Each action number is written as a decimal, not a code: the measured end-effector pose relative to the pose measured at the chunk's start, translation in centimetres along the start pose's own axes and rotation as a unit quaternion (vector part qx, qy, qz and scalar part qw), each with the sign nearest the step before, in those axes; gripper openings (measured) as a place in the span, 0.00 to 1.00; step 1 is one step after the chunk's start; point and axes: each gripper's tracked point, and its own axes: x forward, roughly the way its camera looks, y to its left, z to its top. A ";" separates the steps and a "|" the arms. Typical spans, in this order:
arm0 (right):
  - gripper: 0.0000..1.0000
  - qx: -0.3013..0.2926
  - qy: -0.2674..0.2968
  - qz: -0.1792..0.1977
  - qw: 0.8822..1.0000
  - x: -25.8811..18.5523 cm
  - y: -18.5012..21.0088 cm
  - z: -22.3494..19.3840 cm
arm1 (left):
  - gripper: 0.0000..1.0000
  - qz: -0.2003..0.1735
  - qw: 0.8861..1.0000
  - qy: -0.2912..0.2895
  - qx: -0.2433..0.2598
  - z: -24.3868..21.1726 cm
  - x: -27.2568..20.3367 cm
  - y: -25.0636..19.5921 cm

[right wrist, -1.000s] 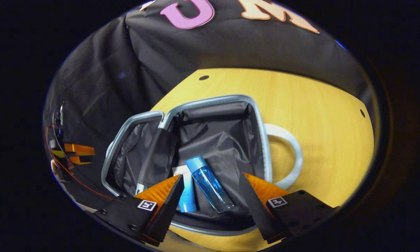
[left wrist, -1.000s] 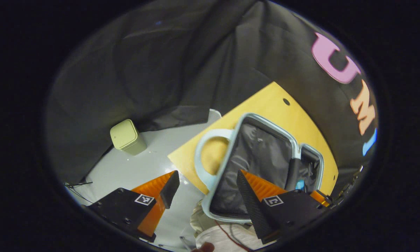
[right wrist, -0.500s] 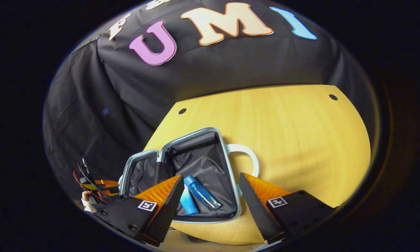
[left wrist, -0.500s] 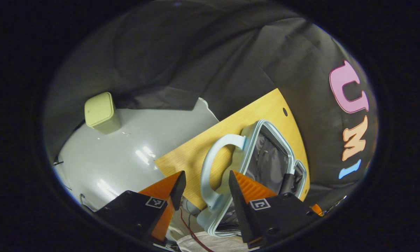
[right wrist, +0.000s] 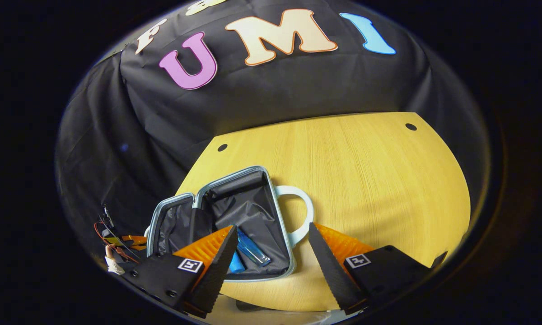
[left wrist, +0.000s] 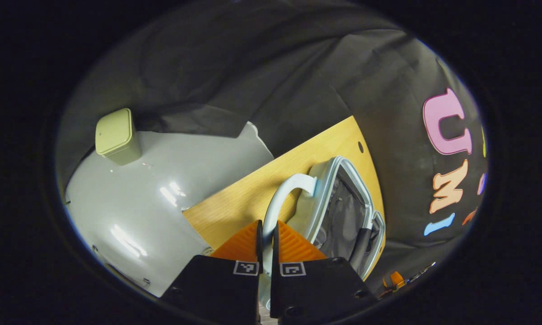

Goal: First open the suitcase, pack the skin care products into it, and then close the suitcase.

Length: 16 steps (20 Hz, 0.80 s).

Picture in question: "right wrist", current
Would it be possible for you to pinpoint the white suitcase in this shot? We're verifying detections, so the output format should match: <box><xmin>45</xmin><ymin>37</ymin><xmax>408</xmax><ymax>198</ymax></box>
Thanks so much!
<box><xmin>144</xmin><ymin>165</ymin><xmax>315</xmax><ymax>283</ymax></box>

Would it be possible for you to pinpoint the white blue tube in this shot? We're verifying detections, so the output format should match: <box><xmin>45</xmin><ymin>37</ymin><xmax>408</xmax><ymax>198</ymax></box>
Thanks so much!
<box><xmin>227</xmin><ymin>250</ymin><xmax>247</xmax><ymax>274</ymax></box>

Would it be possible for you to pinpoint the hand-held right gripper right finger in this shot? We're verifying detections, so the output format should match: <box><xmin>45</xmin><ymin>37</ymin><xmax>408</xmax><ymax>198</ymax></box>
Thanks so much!
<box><xmin>307</xmin><ymin>222</ymin><xmax>434</xmax><ymax>316</ymax></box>

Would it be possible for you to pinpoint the red cable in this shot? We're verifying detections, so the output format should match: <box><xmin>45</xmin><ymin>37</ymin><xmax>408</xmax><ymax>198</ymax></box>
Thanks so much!
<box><xmin>94</xmin><ymin>221</ymin><xmax>140</xmax><ymax>263</ymax></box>

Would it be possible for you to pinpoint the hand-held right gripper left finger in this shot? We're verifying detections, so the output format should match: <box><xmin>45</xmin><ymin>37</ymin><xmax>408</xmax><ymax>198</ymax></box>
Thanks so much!
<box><xmin>122</xmin><ymin>224</ymin><xmax>239</xmax><ymax>319</ymax></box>

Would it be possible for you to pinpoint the blue green clear bottle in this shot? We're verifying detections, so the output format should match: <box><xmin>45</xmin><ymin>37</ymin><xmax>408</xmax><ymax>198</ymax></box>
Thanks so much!
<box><xmin>236</xmin><ymin>227</ymin><xmax>272</xmax><ymax>267</ymax></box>

